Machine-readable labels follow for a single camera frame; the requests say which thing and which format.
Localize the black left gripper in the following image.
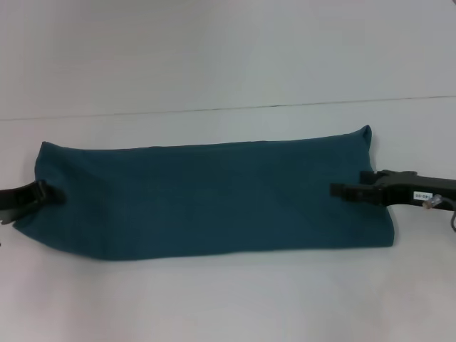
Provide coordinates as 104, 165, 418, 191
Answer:
0, 180, 68, 227

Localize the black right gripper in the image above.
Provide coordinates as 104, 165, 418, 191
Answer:
329, 170, 456, 217

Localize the teal t-shirt with FREE print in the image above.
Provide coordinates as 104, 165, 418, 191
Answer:
12, 124, 395, 264

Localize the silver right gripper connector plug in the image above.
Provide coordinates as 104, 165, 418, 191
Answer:
422, 195, 445, 209

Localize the right wrist cable with plug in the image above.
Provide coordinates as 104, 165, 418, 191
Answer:
440, 204, 456, 233

